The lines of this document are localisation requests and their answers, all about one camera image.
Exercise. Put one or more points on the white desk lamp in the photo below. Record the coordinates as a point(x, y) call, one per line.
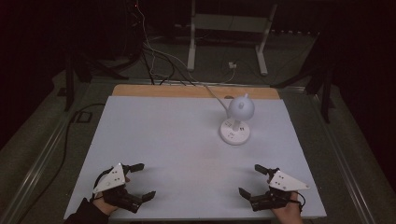
point(241, 107)

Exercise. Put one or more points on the black stand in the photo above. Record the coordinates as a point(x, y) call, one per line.
point(326, 99)
point(69, 87)

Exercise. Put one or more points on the metal floor rail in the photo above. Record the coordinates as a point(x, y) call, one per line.
point(34, 174)
point(348, 174)

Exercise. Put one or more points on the black floor socket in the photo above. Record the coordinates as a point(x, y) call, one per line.
point(84, 117)

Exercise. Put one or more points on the person's left hand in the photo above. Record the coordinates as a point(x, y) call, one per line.
point(101, 202)

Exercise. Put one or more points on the white table mat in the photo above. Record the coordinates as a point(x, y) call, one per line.
point(174, 146)

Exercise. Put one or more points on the white plug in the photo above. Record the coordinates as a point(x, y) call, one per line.
point(232, 65)

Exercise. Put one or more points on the person's right hand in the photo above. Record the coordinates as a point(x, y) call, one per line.
point(289, 214)

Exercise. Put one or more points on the white metal stand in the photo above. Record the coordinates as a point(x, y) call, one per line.
point(229, 23)

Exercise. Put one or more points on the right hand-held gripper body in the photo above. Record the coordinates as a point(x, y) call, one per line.
point(285, 183)

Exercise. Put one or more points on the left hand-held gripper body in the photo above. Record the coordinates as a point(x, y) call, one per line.
point(113, 179)

